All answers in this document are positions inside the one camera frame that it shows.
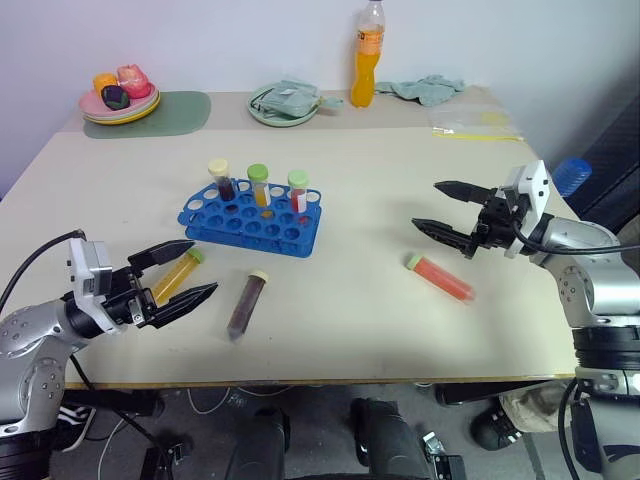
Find orange-red tube green cap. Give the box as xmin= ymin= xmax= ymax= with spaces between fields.
xmin=405 ymin=253 xmax=475 ymax=303

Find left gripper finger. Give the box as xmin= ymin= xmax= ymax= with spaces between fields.
xmin=127 ymin=239 xmax=196 ymax=274
xmin=148 ymin=282 xmax=220 ymax=330

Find dark purple tube cream cap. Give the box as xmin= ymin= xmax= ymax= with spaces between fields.
xmin=226 ymin=269 xmax=270 ymax=344

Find red labelled tube green cap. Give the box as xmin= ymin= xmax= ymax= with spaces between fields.
xmin=286 ymin=169 xmax=312 ymax=226

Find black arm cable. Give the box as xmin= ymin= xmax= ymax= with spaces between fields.
xmin=513 ymin=227 xmax=624 ymax=253
xmin=0 ymin=229 xmax=85 ymax=314

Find yellow tube green cap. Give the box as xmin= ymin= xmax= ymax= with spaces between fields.
xmin=247 ymin=163 xmax=274 ymax=221
xmin=151 ymin=248 xmax=206 ymax=306

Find clear zip bag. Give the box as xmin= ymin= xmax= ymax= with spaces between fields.
xmin=430 ymin=106 xmax=526 ymax=143

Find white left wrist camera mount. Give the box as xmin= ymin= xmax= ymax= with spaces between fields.
xmin=67 ymin=238 xmax=124 ymax=335

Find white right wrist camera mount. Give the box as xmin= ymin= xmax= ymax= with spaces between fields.
xmin=501 ymin=159 xmax=554 ymax=260

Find dark purple toy fruit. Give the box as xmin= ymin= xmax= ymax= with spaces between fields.
xmin=100 ymin=85 xmax=132 ymax=110

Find blue ribbed bottle cap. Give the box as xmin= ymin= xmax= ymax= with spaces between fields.
xmin=551 ymin=157 xmax=594 ymax=198

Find light green round plate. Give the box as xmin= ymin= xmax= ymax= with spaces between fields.
xmin=247 ymin=83 xmax=321 ymax=128

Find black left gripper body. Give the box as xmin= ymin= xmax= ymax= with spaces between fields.
xmin=102 ymin=264 xmax=161 ymax=331

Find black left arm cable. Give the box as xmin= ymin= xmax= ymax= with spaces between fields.
xmin=0 ymin=229 xmax=85 ymax=314

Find orange soda bottle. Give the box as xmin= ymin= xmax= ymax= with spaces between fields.
xmin=349 ymin=0 xmax=387 ymax=109

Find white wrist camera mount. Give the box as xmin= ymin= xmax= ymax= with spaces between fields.
xmin=501 ymin=159 xmax=554 ymax=260
xmin=67 ymin=238 xmax=124 ymax=335

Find pink toy fruit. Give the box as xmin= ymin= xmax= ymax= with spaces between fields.
xmin=116 ymin=64 xmax=153 ymax=99

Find pink plate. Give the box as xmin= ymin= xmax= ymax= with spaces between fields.
xmin=78 ymin=82 xmax=160 ymax=118

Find blue test tube rack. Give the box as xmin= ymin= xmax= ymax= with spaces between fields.
xmin=178 ymin=178 xmax=322 ymax=260

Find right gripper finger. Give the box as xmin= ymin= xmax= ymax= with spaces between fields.
xmin=410 ymin=217 xmax=475 ymax=260
xmin=433 ymin=180 xmax=500 ymax=205

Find yellow plate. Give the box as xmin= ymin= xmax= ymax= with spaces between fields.
xmin=83 ymin=92 xmax=163 ymax=126

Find dark red tube cream cap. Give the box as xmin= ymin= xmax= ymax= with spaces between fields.
xmin=207 ymin=158 xmax=237 ymax=203

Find white floor cable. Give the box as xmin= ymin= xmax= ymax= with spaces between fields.
xmin=96 ymin=384 xmax=281 ymax=480

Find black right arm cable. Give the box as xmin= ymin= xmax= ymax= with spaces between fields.
xmin=513 ymin=227 xmax=624 ymax=253

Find black shoe white stripes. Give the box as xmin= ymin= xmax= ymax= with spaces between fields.
xmin=51 ymin=402 xmax=98 ymax=454
xmin=470 ymin=405 xmax=524 ymax=452

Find dark rounded shape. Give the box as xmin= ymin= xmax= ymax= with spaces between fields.
xmin=233 ymin=406 xmax=292 ymax=480
xmin=348 ymin=396 xmax=437 ymax=480

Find black metal clamp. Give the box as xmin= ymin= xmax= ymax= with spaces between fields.
xmin=421 ymin=431 xmax=467 ymax=480

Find beige trouser leg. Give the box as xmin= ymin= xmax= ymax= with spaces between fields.
xmin=498 ymin=385 xmax=569 ymax=434

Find green placemat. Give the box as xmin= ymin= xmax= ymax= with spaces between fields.
xmin=82 ymin=90 xmax=212 ymax=141

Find black carbon-pattern panel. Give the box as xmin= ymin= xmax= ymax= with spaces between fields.
xmin=563 ymin=97 xmax=640 ymax=237

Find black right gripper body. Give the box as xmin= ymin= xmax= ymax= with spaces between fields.
xmin=468 ymin=186 xmax=527 ymax=260

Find light green cloth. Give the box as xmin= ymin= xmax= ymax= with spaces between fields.
xmin=374 ymin=74 xmax=467 ymax=108

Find light green fabric pouch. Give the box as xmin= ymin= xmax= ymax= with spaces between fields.
xmin=256 ymin=79 xmax=322 ymax=119

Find black table crossbar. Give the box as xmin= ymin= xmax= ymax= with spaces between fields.
xmin=433 ymin=380 xmax=554 ymax=407

